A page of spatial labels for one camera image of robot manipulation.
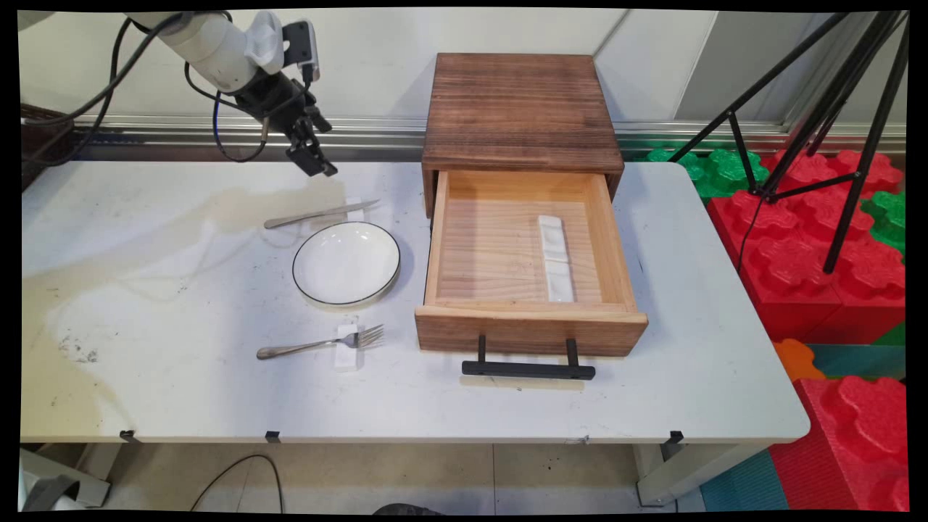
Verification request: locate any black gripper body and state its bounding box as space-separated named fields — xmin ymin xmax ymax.
xmin=236 ymin=67 xmax=314 ymax=140

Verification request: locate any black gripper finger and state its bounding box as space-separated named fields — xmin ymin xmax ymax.
xmin=301 ymin=101 xmax=334 ymax=138
xmin=286 ymin=129 xmax=339 ymax=179

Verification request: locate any silver serrated table knife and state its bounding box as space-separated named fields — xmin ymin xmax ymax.
xmin=263 ymin=199 xmax=381 ymax=230

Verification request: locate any white plate with black rim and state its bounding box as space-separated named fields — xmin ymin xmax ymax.
xmin=292 ymin=221 xmax=402 ymax=307

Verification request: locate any silver fork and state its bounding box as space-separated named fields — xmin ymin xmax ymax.
xmin=256 ymin=324 xmax=385 ymax=361

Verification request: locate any dark brown wooden cabinet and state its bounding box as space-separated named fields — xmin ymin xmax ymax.
xmin=420 ymin=52 xmax=626 ymax=218

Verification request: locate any white ceramic cutlery rest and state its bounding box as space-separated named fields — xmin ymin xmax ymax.
xmin=544 ymin=260 xmax=576 ymax=304
xmin=537 ymin=215 xmax=568 ymax=263

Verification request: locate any light wooden drawer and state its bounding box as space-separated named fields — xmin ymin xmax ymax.
xmin=415 ymin=170 xmax=648 ymax=357

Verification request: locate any green foam block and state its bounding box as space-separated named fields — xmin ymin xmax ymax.
xmin=695 ymin=149 xmax=771 ymax=200
xmin=645 ymin=147 xmax=705 ymax=182
xmin=861 ymin=190 xmax=907 ymax=254

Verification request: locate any white table leg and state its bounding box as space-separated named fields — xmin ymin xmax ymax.
xmin=634 ymin=442 xmax=771 ymax=507
xmin=18 ymin=444 xmax=122 ymax=510

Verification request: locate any black tripod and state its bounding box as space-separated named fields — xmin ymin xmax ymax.
xmin=667 ymin=11 xmax=911 ymax=275

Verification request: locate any large red foam block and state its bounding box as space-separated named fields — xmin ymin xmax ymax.
xmin=707 ymin=190 xmax=907 ymax=345

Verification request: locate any orange foam piece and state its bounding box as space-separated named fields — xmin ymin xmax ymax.
xmin=772 ymin=338 xmax=827 ymax=383

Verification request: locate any black silver wrist camera box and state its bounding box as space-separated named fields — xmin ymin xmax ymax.
xmin=281 ymin=20 xmax=321 ymax=84

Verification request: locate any thin black gripper cable loop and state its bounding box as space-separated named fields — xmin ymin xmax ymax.
xmin=183 ymin=62 xmax=270 ymax=164

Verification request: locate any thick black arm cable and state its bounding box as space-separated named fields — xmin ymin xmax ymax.
xmin=22 ymin=13 xmax=186 ymax=128

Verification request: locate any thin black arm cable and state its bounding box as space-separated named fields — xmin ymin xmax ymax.
xmin=29 ymin=16 xmax=136 ymax=182

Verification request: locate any black drawer handle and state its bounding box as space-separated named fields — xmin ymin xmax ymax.
xmin=462 ymin=335 xmax=597 ymax=381

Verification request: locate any black floor cable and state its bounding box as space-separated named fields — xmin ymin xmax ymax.
xmin=190 ymin=455 xmax=285 ymax=513

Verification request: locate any silver aluminium wall rail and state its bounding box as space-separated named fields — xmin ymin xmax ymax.
xmin=72 ymin=115 xmax=907 ymax=162

